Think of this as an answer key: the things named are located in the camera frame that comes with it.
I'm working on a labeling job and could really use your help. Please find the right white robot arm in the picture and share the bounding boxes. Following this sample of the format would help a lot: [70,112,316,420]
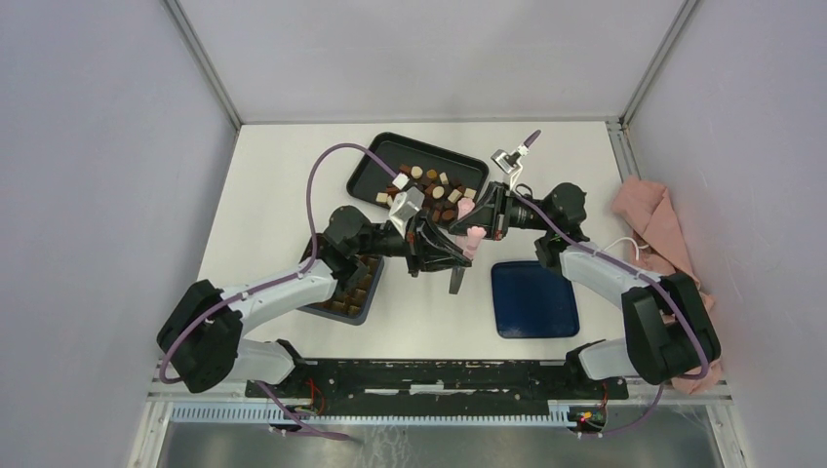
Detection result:
[448,182,721,398]

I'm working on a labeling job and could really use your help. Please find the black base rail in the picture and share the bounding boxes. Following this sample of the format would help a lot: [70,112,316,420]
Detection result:
[271,359,629,416]

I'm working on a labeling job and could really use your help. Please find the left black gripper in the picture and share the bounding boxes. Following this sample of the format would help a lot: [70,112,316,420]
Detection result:
[354,210,473,279]

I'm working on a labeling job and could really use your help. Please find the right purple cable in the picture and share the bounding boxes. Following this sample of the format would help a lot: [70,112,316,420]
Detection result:
[516,129,712,437]

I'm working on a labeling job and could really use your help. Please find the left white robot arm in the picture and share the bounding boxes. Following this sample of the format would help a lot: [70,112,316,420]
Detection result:
[156,206,472,398]

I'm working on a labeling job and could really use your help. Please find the pink cloth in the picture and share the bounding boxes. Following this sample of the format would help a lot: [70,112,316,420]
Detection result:
[611,179,724,397]

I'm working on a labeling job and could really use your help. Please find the pink tongs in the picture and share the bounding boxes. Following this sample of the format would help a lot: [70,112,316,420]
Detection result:
[454,197,487,260]

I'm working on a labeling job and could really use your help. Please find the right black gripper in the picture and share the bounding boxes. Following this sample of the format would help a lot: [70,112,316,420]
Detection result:
[448,181,555,241]

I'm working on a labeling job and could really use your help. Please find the white cable duct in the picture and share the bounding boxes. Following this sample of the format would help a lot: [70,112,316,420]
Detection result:
[169,403,609,428]

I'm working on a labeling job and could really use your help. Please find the blue chocolate box with insert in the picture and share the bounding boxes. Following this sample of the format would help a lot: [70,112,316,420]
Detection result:
[298,234,384,326]

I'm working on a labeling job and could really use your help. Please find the blue box lid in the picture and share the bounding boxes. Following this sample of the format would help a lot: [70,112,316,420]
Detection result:
[491,260,580,339]

